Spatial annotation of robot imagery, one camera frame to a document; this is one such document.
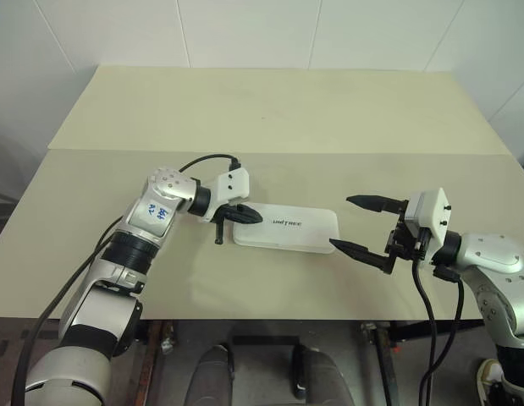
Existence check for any white plastic pencil case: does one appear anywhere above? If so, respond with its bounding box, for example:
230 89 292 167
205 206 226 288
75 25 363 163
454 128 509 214
232 201 341 255

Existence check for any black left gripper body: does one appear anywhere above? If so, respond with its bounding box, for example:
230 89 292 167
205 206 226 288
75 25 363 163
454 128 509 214
213 203 236 246

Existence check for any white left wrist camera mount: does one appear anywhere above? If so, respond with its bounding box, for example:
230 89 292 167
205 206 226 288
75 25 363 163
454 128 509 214
201 167 251 223

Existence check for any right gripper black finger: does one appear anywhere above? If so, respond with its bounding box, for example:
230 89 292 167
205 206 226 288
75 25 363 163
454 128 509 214
328 239 394 275
345 194 409 214

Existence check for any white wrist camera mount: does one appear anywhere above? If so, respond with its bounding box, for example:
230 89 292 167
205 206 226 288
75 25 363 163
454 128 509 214
201 167 251 223
403 187 451 266

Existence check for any white sneaker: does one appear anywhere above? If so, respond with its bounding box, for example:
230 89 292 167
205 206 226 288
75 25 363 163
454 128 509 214
476 358 506 401

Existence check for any dark grey rounded shape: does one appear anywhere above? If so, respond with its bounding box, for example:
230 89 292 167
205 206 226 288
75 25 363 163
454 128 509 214
289 343 351 406
189 343 237 406

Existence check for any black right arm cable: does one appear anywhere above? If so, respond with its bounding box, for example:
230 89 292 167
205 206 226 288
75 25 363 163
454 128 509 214
411 249 466 406

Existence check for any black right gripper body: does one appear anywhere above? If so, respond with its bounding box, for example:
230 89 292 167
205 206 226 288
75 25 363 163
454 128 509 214
385 212 434 264

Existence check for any black metal crossbar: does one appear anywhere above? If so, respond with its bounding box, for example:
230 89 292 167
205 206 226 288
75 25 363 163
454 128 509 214
232 336 299 346

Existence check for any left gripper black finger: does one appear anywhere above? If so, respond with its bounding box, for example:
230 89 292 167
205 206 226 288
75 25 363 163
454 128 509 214
228 213 265 225
231 204 265 219

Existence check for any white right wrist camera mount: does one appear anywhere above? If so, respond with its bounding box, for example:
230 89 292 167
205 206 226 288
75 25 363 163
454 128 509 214
403 187 451 266

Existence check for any rusty brown table leg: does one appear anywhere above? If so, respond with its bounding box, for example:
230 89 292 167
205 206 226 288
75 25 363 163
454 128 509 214
373 323 399 406
134 321 168 406

